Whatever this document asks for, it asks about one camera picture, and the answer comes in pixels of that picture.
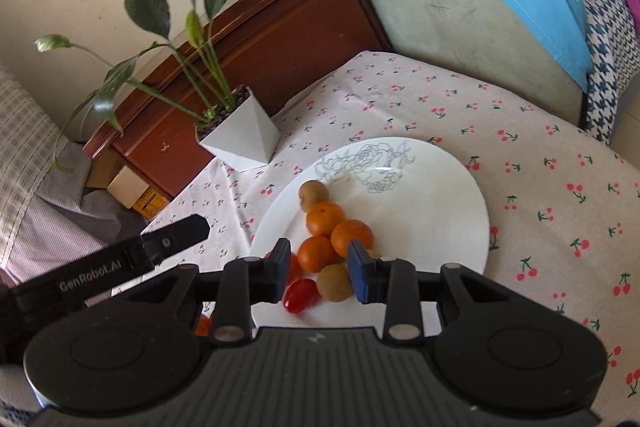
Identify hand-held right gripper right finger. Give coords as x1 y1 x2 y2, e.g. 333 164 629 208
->
346 239 516 342

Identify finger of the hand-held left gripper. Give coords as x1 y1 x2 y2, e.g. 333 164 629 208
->
140 214 211 265

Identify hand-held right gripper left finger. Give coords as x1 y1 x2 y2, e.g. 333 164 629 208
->
115 237 293 346

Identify red cherry tomato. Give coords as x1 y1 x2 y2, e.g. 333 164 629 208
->
283 278 319 313
286 254 304 288

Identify white plate with line drawing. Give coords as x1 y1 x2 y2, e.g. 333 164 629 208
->
248 137 490 328

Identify lilac checked cloth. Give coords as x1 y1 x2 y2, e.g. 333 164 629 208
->
7 142 148 285

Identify open cardboard box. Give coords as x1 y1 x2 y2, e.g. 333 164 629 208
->
85 149 171 215

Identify potted plant white geometric pot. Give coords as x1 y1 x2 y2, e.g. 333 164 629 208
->
34 0 282 172

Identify beige plaid lace cloth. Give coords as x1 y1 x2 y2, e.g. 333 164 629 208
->
0 67 66 268

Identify cherry print tablecloth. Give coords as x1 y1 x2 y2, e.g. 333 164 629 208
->
110 50 640 408

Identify dark wooden cabinet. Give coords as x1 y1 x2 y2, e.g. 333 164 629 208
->
82 0 393 200

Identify pale green cushion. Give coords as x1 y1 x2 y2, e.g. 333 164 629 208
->
356 0 591 128

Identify houndstooth blue white blanket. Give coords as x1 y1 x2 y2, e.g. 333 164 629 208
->
570 0 640 145

